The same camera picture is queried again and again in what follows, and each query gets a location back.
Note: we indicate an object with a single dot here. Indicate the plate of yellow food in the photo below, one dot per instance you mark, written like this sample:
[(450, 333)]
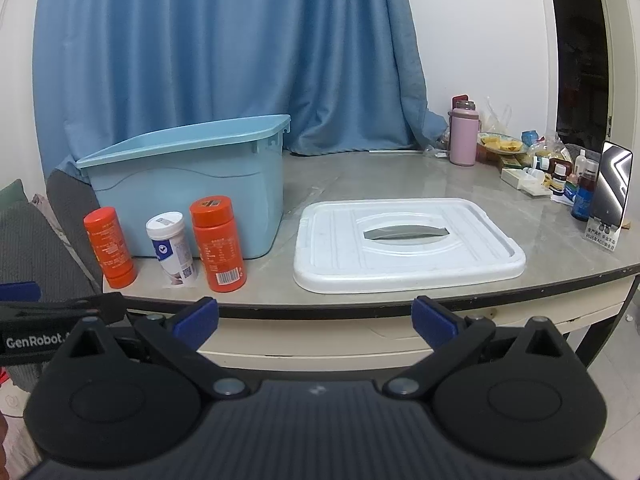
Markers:
[(502, 145)]

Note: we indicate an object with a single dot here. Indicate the white medicine box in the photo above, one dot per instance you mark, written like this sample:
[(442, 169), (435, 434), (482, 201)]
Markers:
[(522, 180)]

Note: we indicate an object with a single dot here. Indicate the small orange bottle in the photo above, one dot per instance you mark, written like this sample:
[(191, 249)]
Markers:
[(107, 250)]

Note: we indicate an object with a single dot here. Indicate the white stick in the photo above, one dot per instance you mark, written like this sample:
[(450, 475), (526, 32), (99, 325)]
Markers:
[(395, 150)]

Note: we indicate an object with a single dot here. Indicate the light blue plastic storage box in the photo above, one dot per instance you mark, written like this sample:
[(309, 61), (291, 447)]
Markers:
[(200, 185)]

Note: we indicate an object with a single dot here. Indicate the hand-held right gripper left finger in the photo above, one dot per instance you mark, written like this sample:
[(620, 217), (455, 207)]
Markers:
[(192, 317)]

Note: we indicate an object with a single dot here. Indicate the white bottle with blue label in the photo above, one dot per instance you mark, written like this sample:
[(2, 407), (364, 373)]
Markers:
[(167, 245)]

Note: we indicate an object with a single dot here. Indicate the blue curtain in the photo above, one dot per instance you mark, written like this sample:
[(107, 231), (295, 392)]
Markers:
[(225, 35)]

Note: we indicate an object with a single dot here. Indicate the light printed cloth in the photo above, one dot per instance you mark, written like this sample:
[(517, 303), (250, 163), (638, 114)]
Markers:
[(20, 410)]

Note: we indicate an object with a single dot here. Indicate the white plastic box lid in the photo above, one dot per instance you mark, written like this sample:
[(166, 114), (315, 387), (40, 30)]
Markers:
[(340, 255)]

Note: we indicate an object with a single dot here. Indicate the small blue can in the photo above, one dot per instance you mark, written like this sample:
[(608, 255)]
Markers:
[(530, 138)]

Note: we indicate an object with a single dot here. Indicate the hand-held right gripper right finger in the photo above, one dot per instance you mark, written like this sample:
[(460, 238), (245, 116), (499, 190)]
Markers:
[(432, 317)]

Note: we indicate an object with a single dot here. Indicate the clear plastic bag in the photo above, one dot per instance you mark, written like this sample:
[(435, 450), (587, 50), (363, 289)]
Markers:
[(497, 117)]

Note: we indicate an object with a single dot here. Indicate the large orange bottle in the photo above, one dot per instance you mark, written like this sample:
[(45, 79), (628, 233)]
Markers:
[(217, 245)]

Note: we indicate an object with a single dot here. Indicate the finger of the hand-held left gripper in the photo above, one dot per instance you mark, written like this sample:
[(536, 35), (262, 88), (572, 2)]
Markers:
[(17, 291), (45, 312)]

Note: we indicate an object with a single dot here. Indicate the blue medicine bottle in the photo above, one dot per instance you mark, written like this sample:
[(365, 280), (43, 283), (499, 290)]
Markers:
[(584, 195)]

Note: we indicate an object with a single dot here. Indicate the green pillow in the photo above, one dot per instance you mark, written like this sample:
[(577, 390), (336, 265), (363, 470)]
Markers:
[(10, 192)]

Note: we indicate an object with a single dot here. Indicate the small white bottle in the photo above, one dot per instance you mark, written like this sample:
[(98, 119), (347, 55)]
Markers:
[(580, 162)]

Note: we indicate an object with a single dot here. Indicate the brown bottle with white cap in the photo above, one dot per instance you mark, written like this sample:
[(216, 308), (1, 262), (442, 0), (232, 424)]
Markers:
[(560, 180)]

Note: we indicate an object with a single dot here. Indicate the pink thermos bottle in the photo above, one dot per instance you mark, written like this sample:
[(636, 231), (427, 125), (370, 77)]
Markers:
[(462, 140)]

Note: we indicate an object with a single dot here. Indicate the black phone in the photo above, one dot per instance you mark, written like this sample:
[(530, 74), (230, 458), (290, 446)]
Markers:
[(612, 185)]

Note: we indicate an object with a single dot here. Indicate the white phone stand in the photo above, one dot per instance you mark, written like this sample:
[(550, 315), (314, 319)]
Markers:
[(602, 237)]

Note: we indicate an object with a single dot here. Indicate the colourful snack bags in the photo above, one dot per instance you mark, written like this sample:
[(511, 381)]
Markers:
[(552, 152)]

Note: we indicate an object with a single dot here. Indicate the white door frame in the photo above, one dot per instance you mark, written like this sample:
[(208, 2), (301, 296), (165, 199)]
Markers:
[(617, 60)]

